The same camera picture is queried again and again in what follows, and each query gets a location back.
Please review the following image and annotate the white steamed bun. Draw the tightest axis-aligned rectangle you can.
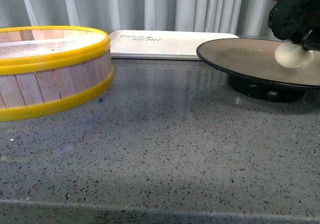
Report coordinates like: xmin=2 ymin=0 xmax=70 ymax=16
xmin=274 ymin=42 xmax=314 ymax=68

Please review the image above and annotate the grey pleated curtain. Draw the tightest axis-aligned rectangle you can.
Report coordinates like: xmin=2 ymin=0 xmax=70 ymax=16
xmin=0 ymin=0 xmax=275 ymax=37

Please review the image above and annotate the white steamer liner cloth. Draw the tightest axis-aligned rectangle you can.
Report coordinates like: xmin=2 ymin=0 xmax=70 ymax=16
xmin=0 ymin=35 xmax=104 ymax=59

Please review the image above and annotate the yellow-rimmed bamboo steamer basket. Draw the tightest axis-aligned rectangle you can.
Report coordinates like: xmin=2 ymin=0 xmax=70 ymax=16
xmin=0 ymin=25 xmax=114 ymax=121

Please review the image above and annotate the beige plate with black rim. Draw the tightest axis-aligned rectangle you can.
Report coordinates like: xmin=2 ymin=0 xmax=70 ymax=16
xmin=196 ymin=38 xmax=320 ymax=103

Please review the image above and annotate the white rectangular serving tray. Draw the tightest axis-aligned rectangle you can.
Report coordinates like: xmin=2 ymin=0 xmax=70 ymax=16
xmin=109 ymin=30 xmax=238 ymax=61

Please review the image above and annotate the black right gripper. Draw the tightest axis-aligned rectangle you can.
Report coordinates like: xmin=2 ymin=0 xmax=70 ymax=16
xmin=267 ymin=0 xmax=320 ymax=51

